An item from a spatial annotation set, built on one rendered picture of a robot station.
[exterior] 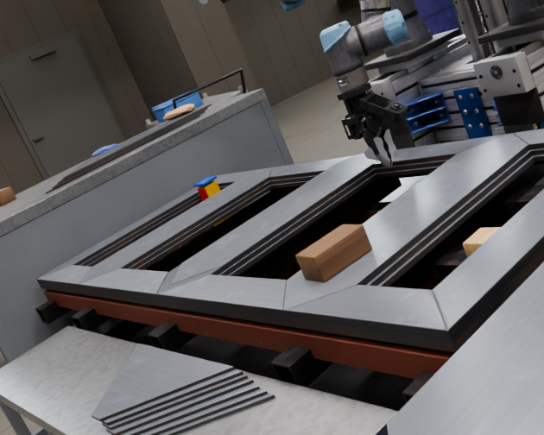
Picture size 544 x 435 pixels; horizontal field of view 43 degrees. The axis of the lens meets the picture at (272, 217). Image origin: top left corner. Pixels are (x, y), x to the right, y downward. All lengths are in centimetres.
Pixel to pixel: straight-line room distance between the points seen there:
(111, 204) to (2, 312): 49
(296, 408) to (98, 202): 142
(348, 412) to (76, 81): 931
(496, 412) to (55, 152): 943
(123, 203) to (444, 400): 175
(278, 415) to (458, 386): 36
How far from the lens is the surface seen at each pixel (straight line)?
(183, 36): 855
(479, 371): 81
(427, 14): 834
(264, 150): 271
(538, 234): 109
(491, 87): 178
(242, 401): 114
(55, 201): 229
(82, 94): 1012
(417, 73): 215
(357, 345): 106
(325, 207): 167
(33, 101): 998
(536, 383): 77
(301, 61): 1162
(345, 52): 164
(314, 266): 118
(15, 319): 226
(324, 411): 104
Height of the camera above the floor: 129
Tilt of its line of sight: 15 degrees down
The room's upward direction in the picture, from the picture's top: 23 degrees counter-clockwise
